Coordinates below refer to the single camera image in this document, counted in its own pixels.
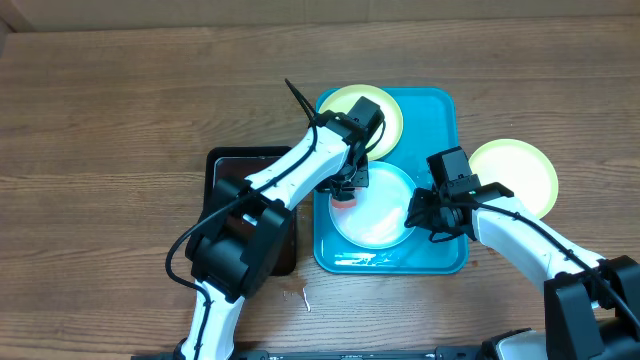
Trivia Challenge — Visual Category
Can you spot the black rectangular water tray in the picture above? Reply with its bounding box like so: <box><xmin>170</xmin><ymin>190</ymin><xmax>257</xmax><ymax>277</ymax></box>
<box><xmin>200</xmin><ymin>146</ymin><xmax>297</xmax><ymax>277</ymax></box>

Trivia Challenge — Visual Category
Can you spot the yellow-green plate top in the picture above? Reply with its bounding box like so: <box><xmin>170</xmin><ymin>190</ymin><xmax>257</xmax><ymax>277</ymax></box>
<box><xmin>316</xmin><ymin>84</ymin><xmax>404</xmax><ymax>161</ymax></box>

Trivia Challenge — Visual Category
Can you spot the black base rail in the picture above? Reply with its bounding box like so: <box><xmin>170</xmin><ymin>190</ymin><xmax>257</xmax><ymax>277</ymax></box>
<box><xmin>130</xmin><ymin>344</ymin><xmax>501</xmax><ymax>360</ymax></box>

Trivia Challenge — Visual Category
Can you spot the yellow-green plate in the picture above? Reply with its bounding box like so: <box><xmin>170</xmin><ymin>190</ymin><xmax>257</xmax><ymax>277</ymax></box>
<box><xmin>469</xmin><ymin>139</ymin><xmax>559</xmax><ymax>219</ymax></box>
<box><xmin>316</xmin><ymin>84</ymin><xmax>404</xmax><ymax>161</ymax></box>

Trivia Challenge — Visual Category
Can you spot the yellow-green plate bottom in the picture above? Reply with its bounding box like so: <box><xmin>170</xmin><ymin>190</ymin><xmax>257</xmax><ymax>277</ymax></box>
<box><xmin>469</xmin><ymin>139</ymin><xmax>559</xmax><ymax>219</ymax></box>

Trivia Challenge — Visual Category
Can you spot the light blue plate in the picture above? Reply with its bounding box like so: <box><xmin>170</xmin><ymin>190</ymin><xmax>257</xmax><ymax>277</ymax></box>
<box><xmin>329</xmin><ymin>161</ymin><xmax>416</xmax><ymax>250</ymax></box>

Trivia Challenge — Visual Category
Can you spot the teal plastic serving tray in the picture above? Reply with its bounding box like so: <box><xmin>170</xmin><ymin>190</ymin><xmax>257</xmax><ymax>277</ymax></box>
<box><xmin>313</xmin><ymin>87</ymin><xmax>469</xmax><ymax>275</ymax></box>

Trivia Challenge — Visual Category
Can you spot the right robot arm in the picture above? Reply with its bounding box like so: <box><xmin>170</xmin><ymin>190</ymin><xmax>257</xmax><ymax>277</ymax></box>
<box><xmin>405</xmin><ymin>147</ymin><xmax>639</xmax><ymax>360</ymax></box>

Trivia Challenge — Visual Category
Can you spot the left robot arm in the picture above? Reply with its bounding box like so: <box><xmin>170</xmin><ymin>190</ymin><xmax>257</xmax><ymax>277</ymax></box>
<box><xmin>165</xmin><ymin>95</ymin><xmax>384</xmax><ymax>359</ymax></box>

